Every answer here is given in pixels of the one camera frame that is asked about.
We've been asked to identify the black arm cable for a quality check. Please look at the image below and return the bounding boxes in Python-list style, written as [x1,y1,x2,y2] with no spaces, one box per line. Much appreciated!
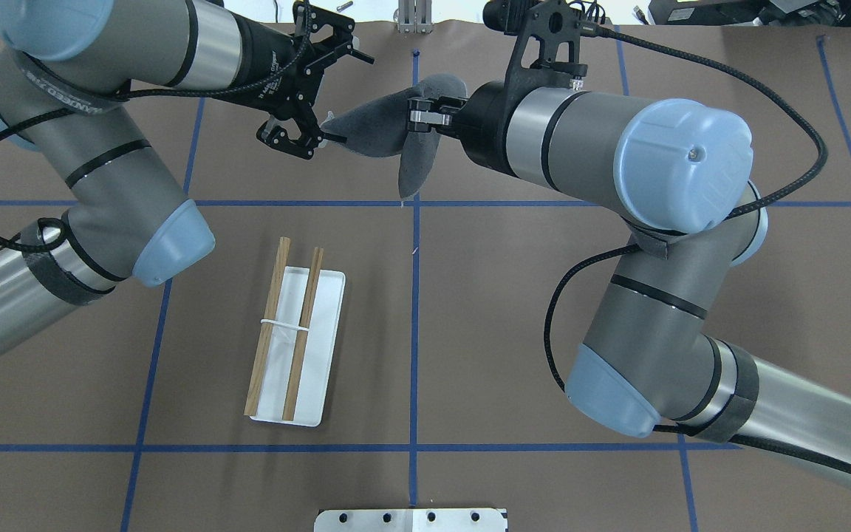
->
[544,26,829,400]

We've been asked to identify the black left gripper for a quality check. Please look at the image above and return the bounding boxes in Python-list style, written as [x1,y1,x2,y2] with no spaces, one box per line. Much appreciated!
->
[237,2,375,160]

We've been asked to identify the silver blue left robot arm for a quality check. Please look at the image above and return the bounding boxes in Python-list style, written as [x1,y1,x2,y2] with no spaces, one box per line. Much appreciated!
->
[0,1,374,355]

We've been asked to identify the white pedestal column base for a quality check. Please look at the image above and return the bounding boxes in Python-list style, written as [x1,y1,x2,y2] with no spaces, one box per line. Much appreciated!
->
[313,508,510,531]

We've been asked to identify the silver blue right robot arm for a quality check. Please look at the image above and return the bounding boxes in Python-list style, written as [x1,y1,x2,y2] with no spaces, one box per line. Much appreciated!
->
[406,82,851,491]

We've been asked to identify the grey blue towel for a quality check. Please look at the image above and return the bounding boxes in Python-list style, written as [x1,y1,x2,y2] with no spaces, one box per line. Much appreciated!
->
[321,73,467,201]

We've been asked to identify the aluminium frame post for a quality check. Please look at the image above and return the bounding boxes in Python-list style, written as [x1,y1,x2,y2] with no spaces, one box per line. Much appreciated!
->
[394,0,434,35]

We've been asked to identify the white wooden towel rack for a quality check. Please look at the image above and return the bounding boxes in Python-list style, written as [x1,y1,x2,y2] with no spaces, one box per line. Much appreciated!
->
[243,238,346,428]

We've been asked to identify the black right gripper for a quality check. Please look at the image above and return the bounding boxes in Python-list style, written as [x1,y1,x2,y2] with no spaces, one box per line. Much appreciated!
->
[406,81,514,174]

